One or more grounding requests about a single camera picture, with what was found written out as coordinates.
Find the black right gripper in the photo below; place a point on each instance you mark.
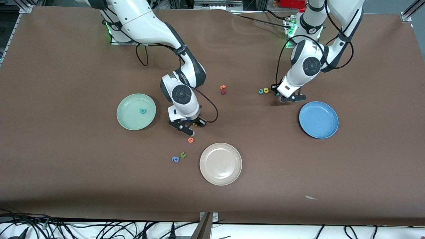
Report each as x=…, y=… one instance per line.
x=196, y=120

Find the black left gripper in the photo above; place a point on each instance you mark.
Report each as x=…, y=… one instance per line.
x=275, y=88

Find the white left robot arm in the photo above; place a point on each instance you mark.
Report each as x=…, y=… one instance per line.
x=303, y=69

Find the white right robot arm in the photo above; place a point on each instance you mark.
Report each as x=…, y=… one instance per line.
x=142, y=23

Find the blue foam letter a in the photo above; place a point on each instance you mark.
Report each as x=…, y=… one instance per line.
x=178, y=158

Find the beige plate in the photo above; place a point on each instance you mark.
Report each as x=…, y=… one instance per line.
x=220, y=163

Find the blue plate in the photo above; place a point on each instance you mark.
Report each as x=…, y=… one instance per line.
x=318, y=119

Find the green plate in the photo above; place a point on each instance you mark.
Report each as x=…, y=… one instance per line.
x=132, y=116

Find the red box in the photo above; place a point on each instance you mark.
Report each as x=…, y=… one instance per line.
x=292, y=3

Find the metal equipment rack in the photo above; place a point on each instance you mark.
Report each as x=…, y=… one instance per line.
x=215, y=4

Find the black power plug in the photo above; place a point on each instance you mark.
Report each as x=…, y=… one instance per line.
x=172, y=232

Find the white tape scrap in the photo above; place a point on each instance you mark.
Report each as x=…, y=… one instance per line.
x=309, y=198

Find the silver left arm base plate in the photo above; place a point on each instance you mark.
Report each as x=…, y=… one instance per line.
x=288, y=23

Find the aluminium frame post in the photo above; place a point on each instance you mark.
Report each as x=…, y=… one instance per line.
x=204, y=229

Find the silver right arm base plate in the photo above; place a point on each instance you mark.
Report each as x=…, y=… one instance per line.
x=116, y=41

